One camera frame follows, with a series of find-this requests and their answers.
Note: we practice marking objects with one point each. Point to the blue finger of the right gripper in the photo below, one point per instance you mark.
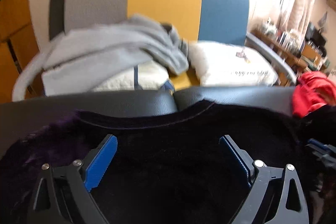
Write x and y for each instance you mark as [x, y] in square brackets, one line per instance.
[325, 153]

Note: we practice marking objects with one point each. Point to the white printed pillow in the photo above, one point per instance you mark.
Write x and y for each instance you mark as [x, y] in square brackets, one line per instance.
[218, 64]

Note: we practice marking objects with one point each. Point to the white fluffy cushion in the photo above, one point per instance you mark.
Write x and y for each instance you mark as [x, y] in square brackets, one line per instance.
[147, 76]

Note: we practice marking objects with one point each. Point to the dark purple velvet garment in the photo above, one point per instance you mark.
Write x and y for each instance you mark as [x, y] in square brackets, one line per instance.
[171, 168]

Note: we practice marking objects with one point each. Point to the black leather ottoman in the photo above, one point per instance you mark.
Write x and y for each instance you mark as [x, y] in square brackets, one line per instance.
[20, 118]

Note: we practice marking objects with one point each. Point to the light grey hoodie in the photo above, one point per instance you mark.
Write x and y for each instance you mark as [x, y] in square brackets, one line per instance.
[85, 58]

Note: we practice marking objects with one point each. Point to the red knit garment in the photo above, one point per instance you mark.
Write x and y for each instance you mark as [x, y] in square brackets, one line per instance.
[313, 91]

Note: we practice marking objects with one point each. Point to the orange wooden wardrobe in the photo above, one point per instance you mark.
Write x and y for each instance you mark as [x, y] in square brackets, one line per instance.
[18, 43]

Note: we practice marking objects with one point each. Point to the grey yellow blue armchair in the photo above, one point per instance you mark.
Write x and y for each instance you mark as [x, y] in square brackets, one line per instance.
[223, 21]

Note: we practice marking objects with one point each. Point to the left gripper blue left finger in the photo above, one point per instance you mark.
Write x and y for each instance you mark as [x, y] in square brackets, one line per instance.
[63, 194]

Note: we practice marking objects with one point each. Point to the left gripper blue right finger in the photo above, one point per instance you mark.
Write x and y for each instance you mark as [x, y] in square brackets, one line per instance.
[275, 195]

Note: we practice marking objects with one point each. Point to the cluttered wooden shelf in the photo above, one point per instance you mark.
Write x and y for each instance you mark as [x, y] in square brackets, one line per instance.
[306, 61]

